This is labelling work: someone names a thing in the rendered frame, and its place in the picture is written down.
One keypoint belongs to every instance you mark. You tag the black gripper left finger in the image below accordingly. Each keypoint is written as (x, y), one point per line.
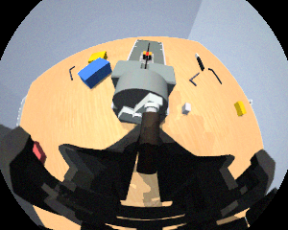
(113, 163)

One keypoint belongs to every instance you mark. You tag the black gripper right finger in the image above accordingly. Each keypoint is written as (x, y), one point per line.
(176, 166)

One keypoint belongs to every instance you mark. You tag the red flat block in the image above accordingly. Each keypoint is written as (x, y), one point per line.
(39, 153)

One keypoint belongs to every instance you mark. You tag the blue rectangular block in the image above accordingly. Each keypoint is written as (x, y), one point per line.
(95, 72)

